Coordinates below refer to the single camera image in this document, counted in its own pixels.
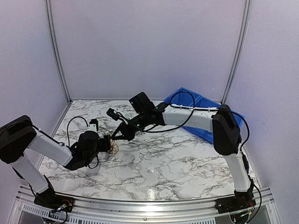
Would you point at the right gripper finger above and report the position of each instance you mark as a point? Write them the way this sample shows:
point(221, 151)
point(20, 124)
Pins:
point(119, 137)
point(121, 131)

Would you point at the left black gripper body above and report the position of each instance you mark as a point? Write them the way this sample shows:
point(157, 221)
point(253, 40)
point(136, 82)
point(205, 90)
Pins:
point(104, 147)

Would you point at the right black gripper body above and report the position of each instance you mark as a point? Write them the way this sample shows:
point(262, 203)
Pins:
point(142, 120)

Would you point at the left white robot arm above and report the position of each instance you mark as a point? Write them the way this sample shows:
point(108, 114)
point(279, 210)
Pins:
point(21, 134)

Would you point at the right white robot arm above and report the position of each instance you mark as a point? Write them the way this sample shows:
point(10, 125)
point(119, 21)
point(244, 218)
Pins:
point(220, 121)

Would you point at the blue three-compartment bin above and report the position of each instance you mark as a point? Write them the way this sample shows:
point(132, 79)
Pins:
point(194, 113)

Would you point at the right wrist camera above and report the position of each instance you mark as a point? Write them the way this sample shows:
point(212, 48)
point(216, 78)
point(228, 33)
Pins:
point(114, 114)

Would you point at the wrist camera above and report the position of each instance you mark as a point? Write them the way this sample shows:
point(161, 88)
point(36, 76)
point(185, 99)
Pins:
point(93, 125)
point(114, 114)

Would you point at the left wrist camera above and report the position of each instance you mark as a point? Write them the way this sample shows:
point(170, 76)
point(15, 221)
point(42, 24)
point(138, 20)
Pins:
point(93, 125)

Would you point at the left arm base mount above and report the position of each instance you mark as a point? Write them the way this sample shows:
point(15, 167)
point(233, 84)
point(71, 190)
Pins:
point(51, 200)

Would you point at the aluminium front rail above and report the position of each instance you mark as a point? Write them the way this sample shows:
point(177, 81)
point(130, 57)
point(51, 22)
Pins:
point(202, 211)

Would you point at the right aluminium frame post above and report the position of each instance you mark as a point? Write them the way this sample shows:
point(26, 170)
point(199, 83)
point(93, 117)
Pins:
point(238, 50)

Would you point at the aluminium frame post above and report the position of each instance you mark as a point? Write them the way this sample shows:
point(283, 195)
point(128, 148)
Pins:
point(56, 54)
point(238, 50)

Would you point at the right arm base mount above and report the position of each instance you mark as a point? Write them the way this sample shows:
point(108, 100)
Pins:
point(240, 201)

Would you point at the left aluminium frame post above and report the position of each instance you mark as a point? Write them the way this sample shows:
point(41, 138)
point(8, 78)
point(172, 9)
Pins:
point(56, 54)

